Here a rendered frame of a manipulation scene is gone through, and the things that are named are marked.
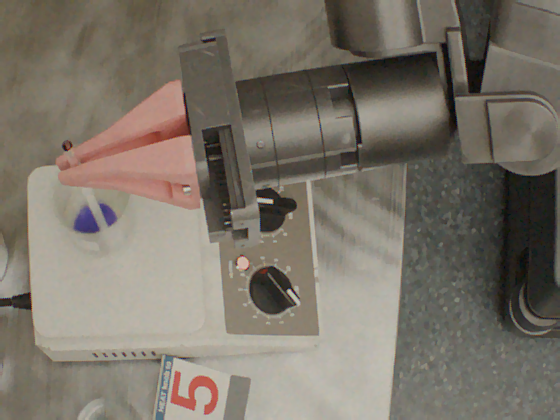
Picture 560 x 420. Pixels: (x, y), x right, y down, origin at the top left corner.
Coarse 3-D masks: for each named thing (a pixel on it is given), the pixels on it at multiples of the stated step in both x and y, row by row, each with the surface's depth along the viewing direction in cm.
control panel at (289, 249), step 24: (288, 192) 86; (288, 216) 85; (264, 240) 84; (288, 240) 85; (264, 264) 83; (288, 264) 84; (312, 264) 85; (240, 288) 82; (312, 288) 85; (240, 312) 81; (264, 312) 82; (288, 312) 83; (312, 312) 84
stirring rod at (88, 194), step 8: (64, 144) 59; (72, 144) 59; (64, 152) 59; (72, 152) 60; (72, 160) 61; (88, 192) 67; (88, 200) 68; (96, 200) 69; (96, 208) 70; (96, 216) 71; (104, 224) 74
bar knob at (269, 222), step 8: (256, 192) 84; (264, 192) 84; (272, 192) 85; (264, 200) 82; (272, 200) 83; (280, 200) 83; (288, 200) 83; (264, 208) 82; (272, 208) 83; (280, 208) 83; (288, 208) 83; (264, 216) 84; (272, 216) 84; (280, 216) 84; (264, 224) 83; (272, 224) 84; (280, 224) 84; (264, 232) 84
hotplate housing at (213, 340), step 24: (312, 216) 87; (312, 240) 86; (216, 264) 81; (216, 288) 81; (216, 312) 80; (168, 336) 80; (192, 336) 80; (216, 336) 80; (240, 336) 81; (264, 336) 82; (288, 336) 83; (312, 336) 84; (72, 360) 84; (96, 360) 85
